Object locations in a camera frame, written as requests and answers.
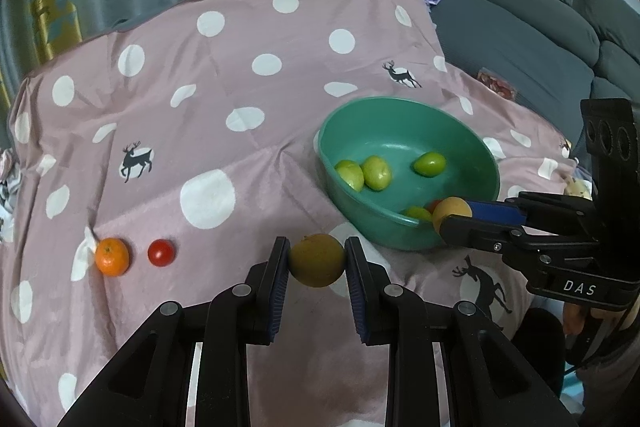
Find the green jujube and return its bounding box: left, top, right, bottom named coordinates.
left=413, top=151, right=447, bottom=178
left=334, top=159, right=365, bottom=192
left=403, top=206, right=434, bottom=224
left=362, top=155, right=392, bottom=191

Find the grey sofa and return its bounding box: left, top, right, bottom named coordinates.
left=430, top=0, right=640, bottom=168

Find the pink polka dot deer blanket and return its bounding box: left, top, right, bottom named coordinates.
left=0, top=0, right=581, bottom=427

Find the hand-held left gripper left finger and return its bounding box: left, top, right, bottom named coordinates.
left=57, top=236, right=292, bottom=427

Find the person's right hand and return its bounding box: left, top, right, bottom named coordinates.
left=563, top=299, right=631, bottom=338

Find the patterned white cloth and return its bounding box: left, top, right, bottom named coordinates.
left=0, top=149, right=18, bottom=243

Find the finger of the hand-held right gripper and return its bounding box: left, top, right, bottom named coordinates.
left=467, top=191, right=599, bottom=234
left=439, top=214, right=599, bottom=259

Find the yellow-orange round fruit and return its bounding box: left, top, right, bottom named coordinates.
left=432, top=197, right=473, bottom=235

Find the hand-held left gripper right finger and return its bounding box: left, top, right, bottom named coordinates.
left=344, top=236, right=581, bottom=427

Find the green plastic basin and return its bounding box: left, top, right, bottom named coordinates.
left=315, top=97, right=501, bottom=252

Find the brownish yellow round fruit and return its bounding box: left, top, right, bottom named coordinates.
left=289, top=234, right=346, bottom=289

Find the clear packet of dried petals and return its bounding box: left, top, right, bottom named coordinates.
left=475, top=68, right=516, bottom=100

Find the light blue cloth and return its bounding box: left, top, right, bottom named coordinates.
left=560, top=377, right=588, bottom=413

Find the orange mandarin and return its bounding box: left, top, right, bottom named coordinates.
left=95, top=237, right=131, bottom=277

